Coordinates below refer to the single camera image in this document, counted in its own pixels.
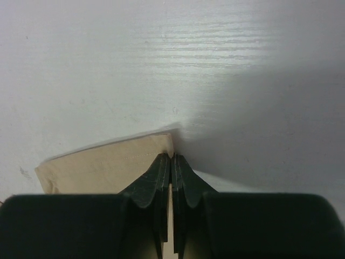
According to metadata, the beige t shirt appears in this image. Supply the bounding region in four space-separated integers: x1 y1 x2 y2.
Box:
35 133 174 258

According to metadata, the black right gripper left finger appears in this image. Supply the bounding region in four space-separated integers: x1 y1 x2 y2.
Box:
1 153 171 258

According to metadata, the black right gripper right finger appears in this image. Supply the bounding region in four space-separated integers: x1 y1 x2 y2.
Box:
171 154 344 258

